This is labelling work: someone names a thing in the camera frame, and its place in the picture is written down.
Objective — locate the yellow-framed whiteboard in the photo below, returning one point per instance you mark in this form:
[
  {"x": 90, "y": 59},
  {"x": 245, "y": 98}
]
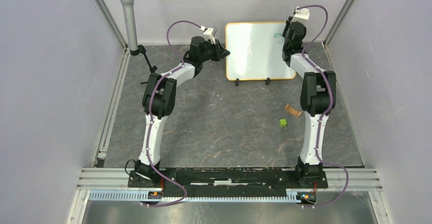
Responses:
[{"x": 256, "y": 51}]

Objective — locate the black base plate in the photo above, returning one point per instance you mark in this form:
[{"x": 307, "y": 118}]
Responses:
[{"x": 227, "y": 182}]

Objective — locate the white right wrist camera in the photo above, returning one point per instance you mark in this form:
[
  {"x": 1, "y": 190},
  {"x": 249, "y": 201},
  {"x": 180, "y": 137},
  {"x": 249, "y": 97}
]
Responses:
[{"x": 301, "y": 15}]

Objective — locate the grey microphone on stand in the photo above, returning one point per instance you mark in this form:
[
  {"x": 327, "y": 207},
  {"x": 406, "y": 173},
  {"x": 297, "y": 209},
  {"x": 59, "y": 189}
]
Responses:
[{"x": 131, "y": 31}]

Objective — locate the curved wooden block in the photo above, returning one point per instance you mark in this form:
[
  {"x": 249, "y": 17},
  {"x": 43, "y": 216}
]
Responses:
[{"x": 296, "y": 113}]

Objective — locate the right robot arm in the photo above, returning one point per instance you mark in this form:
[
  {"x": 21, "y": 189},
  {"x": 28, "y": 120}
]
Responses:
[{"x": 317, "y": 99}]

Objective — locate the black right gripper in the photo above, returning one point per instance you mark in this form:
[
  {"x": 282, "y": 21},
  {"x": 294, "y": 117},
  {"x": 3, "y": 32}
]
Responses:
[{"x": 287, "y": 21}]

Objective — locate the green cube block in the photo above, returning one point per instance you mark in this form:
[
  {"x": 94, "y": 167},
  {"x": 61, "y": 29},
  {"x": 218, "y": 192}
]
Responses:
[{"x": 282, "y": 122}]

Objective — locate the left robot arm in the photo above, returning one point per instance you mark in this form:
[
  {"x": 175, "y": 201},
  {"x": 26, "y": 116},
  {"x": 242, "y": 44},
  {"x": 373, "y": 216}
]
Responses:
[{"x": 159, "y": 100}]

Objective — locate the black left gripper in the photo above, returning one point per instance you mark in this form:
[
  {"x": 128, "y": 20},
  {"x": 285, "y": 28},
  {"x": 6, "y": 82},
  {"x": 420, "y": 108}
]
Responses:
[{"x": 220, "y": 52}]

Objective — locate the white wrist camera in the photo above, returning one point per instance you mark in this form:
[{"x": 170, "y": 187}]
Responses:
[
  {"x": 301, "y": 15},
  {"x": 208, "y": 34}
]

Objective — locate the black whiteboard stand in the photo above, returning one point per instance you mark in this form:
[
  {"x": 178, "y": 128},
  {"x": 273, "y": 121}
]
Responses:
[{"x": 266, "y": 81}]

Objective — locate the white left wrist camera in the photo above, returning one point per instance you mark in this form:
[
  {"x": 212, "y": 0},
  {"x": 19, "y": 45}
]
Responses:
[{"x": 208, "y": 34}]

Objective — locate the aluminium frame rail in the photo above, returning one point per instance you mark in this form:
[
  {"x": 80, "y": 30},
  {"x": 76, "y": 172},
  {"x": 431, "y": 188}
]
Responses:
[{"x": 353, "y": 196}]

